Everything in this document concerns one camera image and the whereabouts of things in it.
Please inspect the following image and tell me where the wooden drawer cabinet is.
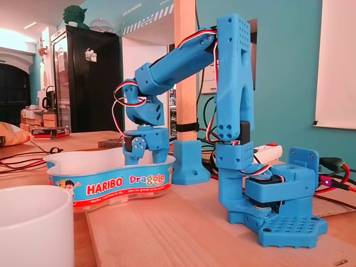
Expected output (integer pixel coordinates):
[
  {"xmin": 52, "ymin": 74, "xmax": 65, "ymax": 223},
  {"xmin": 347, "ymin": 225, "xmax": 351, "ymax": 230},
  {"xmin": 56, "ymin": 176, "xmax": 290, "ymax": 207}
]
[{"xmin": 19, "ymin": 105, "xmax": 58, "ymax": 131}]

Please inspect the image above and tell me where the white wall board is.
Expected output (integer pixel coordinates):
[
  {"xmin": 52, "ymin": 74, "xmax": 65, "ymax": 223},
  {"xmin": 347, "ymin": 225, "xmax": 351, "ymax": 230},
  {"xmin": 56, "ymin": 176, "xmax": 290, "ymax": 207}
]
[{"xmin": 314, "ymin": 0, "xmax": 356, "ymax": 130}]

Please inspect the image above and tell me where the clear glass dome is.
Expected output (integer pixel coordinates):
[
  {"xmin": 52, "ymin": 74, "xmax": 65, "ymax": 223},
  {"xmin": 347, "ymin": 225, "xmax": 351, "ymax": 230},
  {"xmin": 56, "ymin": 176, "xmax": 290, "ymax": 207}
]
[{"xmin": 89, "ymin": 18, "xmax": 114, "ymax": 33}]

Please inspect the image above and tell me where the grey perforated metal box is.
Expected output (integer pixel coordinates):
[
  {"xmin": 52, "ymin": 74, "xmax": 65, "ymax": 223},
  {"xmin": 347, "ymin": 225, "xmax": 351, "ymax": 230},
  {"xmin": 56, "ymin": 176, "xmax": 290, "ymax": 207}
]
[{"xmin": 97, "ymin": 140, "xmax": 125, "ymax": 149}]

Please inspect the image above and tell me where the black kettle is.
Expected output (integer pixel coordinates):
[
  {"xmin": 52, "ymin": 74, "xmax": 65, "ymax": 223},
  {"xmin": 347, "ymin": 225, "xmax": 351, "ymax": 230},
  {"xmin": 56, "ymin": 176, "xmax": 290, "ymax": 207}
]
[{"xmin": 41, "ymin": 85, "xmax": 56, "ymax": 111}]

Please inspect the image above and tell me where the black fridge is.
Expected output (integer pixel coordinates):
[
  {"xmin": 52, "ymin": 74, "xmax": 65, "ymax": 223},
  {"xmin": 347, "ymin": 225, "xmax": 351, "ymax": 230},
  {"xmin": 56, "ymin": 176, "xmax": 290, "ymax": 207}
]
[{"xmin": 51, "ymin": 24, "xmax": 125, "ymax": 133}]

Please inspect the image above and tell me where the large light wooden board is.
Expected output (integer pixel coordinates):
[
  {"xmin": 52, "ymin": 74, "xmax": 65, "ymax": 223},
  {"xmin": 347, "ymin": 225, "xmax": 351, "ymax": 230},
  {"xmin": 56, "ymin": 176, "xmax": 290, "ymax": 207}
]
[{"xmin": 85, "ymin": 177, "xmax": 356, "ymax": 267}]

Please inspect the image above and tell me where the brown paper bag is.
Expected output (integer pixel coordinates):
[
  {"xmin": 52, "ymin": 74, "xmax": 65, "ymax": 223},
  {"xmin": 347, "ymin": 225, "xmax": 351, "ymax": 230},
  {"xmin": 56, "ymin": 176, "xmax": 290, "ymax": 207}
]
[{"xmin": 0, "ymin": 121, "xmax": 34, "ymax": 147}]

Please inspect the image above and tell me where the white ceramic mug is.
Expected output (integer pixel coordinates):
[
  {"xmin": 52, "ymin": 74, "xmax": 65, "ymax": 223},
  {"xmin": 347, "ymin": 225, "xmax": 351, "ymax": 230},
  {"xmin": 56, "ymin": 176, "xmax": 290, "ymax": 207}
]
[{"xmin": 0, "ymin": 185, "xmax": 75, "ymax": 267}]

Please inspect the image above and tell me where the white power strip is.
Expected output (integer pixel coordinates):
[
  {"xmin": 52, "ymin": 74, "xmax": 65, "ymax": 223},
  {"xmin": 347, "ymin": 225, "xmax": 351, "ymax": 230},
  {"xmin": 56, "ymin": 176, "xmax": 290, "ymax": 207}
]
[{"xmin": 252, "ymin": 143, "xmax": 284, "ymax": 165}]

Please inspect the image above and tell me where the clear Haribo candy tub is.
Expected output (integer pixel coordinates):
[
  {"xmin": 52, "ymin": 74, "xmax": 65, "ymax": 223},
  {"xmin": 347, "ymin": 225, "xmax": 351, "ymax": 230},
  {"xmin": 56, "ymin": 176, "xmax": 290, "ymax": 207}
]
[{"xmin": 43, "ymin": 147, "xmax": 176, "ymax": 214}]

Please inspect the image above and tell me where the red black braided cable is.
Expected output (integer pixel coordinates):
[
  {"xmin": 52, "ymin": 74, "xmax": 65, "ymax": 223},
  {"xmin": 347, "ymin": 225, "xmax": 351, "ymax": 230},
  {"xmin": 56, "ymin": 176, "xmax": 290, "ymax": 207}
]
[{"xmin": 314, "ymin": 194, "xmax": 356, "ymax": 211}]

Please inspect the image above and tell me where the white office printer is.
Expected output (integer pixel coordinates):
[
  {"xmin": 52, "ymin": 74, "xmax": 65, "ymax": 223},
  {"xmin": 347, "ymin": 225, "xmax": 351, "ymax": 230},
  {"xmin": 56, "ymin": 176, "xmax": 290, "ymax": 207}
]
[{"xmin": 199, "ymin": 41, "xmax": 258, "ymax": 95}]

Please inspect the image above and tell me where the wooden camera post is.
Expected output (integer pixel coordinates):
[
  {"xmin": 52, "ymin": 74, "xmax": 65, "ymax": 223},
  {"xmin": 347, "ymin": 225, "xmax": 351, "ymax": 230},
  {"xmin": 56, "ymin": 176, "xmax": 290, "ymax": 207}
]
[{"xmin": 172, "ymin": 0, "xmax": 199, "ymax": 142}]

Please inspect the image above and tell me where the red black flat box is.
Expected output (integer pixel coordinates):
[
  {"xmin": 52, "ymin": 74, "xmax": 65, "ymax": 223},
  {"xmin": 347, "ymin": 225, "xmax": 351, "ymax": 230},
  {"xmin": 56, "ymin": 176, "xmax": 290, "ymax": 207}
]
[{"xmin": 29, "ymin": 125, "xmax": 71, "ymax": 139}]

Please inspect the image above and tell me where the blue post base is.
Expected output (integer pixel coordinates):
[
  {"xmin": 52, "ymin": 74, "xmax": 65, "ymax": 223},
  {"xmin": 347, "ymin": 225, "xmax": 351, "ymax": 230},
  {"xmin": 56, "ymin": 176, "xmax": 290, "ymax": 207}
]
[{"xmin": 171, "ymin": 139, "xmax": 212, "ymax": 185}]

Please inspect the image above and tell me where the green Yoda figure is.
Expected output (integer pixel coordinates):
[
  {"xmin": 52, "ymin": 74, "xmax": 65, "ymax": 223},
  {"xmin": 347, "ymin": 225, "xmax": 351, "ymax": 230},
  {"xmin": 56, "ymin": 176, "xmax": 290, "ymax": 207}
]
[{"xmin": 62, "ymin": 4, "xmax": 90, "ymax": 30}]

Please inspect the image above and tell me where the green terminal plug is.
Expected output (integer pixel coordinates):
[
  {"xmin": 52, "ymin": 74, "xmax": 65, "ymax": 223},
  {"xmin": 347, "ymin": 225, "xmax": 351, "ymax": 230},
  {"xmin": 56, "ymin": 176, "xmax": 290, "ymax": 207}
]
[{"xmin": 319, "ymin": 157, "xmax": 345, "ymax": 171}]

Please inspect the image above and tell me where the black velcro strap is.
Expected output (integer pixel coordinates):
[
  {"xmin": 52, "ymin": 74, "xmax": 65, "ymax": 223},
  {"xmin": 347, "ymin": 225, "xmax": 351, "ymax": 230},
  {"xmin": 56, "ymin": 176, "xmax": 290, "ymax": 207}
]
[{"xmin": 175, "ymin": 122, "xmax": 200, "ymax": 133}]

